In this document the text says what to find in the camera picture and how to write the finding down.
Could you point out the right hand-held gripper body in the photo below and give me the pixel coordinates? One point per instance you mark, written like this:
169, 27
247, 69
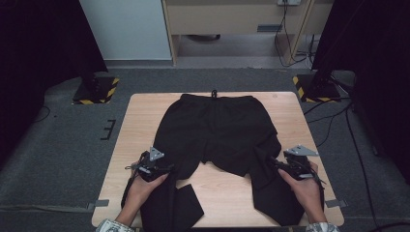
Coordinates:
298, 162

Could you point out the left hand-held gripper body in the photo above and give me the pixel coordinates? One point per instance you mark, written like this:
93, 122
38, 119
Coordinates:
151, 164

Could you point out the black pants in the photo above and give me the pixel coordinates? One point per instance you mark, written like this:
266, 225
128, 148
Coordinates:
219, 135

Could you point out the person's left hand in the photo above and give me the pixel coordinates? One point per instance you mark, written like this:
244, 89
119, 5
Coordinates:
141, 193

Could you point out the person's right hand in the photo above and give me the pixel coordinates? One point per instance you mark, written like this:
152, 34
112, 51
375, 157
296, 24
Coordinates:
306, 193

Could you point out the grey tape strip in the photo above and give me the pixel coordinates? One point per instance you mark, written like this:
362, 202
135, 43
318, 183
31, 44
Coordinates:
98, 204
336, 203

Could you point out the black yellow-striped stand base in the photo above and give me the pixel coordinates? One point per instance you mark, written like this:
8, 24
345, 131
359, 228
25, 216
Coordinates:
317, 90
96, 92

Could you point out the black curtain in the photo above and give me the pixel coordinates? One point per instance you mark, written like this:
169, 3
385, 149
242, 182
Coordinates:
38, 64
374, 64

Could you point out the white cabinet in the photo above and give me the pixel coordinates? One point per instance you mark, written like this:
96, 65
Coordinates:
125, 29

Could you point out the light wooden desk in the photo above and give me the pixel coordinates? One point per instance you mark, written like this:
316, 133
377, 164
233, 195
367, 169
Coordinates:
225, 19

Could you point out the white power strip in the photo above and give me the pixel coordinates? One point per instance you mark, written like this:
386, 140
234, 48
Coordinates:
288, 2

